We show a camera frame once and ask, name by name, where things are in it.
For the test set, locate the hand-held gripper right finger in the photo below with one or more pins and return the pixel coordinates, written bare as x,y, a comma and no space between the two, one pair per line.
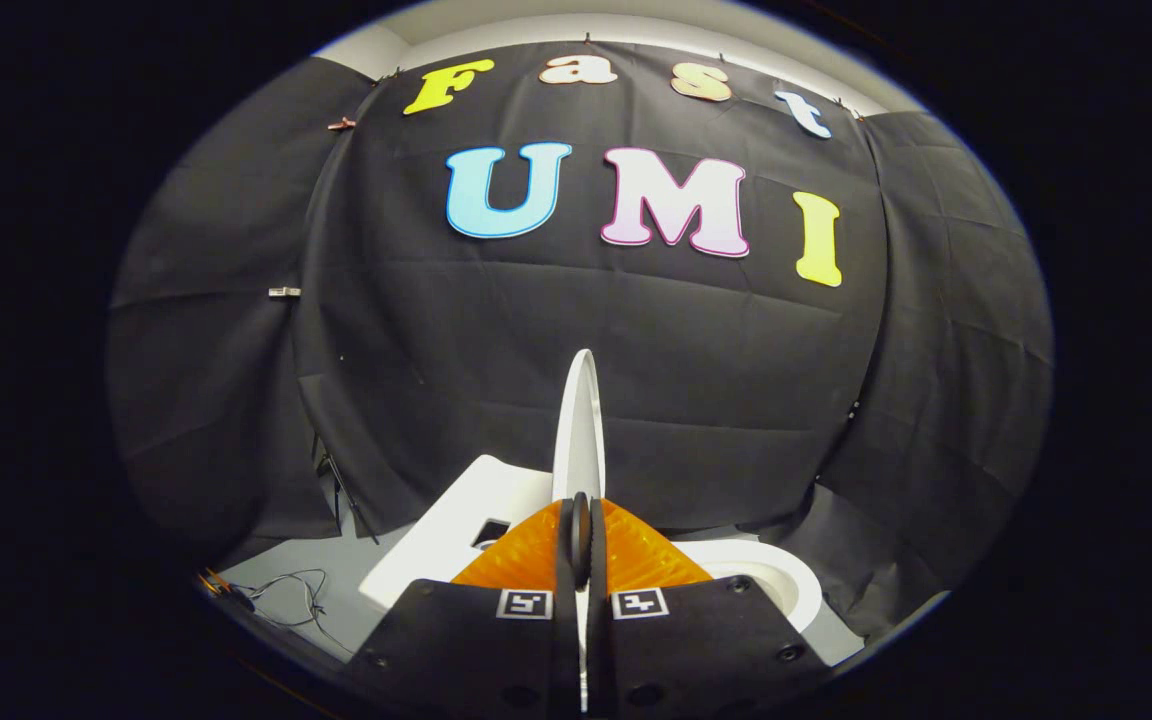
598,570

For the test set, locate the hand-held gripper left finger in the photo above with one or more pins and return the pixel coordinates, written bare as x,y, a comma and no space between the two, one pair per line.
566,570

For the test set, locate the white toilet lid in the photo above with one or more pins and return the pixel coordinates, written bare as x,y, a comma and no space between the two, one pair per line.
578,430

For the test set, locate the white toilet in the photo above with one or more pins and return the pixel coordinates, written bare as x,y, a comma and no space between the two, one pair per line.
436,540

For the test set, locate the thin dark stand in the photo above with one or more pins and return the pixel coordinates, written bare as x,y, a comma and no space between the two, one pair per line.
341,490

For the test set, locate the black backdrop cloth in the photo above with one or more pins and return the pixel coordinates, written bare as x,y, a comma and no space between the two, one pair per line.
536,330

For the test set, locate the small white clip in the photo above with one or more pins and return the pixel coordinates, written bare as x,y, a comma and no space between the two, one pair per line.
284,291

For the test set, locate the small red clip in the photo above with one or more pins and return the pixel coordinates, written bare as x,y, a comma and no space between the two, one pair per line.
341,124

